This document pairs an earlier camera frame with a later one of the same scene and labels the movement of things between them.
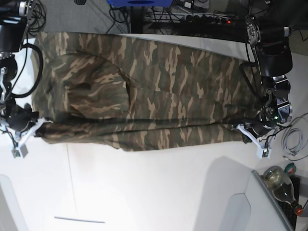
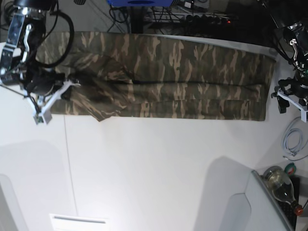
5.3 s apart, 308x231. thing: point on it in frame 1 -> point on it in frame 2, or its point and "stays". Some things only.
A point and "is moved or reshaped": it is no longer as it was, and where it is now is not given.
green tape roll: (290, 169) stays
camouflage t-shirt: (135, 93) is moved or reshaped
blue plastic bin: (140, 3) stays
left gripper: (18, 117) -> (41, 83)
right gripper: (266, 120) -> (298, 86)
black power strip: (203, 19) stays
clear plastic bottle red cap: (282, 187) stays
